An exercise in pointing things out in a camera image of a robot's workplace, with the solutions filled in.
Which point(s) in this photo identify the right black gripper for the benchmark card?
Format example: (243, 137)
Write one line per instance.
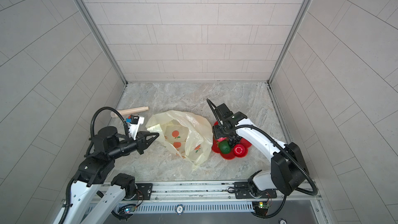
(217, 133)

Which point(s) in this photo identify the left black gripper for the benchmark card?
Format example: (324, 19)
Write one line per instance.
(142, 142)

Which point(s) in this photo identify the green avocado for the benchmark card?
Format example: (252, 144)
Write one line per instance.
(224, 147)

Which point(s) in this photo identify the cream plastic bag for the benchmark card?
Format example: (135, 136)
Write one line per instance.
(183, 134)

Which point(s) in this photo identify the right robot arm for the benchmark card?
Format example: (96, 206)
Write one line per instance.
(288, 171)

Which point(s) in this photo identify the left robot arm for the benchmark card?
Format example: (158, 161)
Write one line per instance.
(84, 203)

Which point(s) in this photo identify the red flower-shaped bowl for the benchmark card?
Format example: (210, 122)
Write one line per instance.
(239, 146)

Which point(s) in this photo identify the wooden rolling pin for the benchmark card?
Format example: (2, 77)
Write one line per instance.
(131, 111)

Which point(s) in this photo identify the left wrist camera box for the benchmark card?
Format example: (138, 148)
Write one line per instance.
(133, 124)

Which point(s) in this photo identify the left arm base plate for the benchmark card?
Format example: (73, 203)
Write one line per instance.
(143, 192)

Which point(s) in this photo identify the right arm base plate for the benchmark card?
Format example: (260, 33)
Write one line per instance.
(240, 190)

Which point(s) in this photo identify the aluminium mounting rail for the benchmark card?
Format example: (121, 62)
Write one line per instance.
(173, 191)

